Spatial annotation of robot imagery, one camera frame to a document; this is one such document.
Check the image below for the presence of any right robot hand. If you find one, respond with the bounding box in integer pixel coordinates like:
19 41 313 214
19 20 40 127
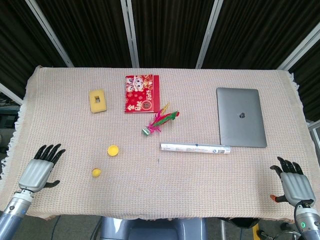
269 156 316 207

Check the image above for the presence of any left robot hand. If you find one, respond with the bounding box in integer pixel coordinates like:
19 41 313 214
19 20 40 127
18 143 67 194

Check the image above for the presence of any yellow round cap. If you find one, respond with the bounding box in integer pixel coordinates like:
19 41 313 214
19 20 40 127
107 145 120 157

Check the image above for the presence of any grey laptop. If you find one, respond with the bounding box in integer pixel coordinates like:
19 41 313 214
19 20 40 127
216 87 268 148

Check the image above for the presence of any yellow sponge with rectangular hole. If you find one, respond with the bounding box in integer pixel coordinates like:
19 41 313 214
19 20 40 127
88 88 108 114

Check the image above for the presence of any silver printed tube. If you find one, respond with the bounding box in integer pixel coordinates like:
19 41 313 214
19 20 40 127
160 142 231 155

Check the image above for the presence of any beige woven tablecloth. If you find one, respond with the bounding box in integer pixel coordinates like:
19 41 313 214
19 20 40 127
0 65 320 223

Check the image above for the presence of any red spiral 2025 calendar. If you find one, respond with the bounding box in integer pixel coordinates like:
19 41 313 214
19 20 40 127
123 74 161 114

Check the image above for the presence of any colourful feather shuttlecock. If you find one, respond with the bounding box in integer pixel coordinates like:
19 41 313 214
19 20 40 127
141 102 181 137

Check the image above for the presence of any black curtain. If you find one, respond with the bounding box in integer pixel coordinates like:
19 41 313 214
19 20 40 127
0 0 320 123

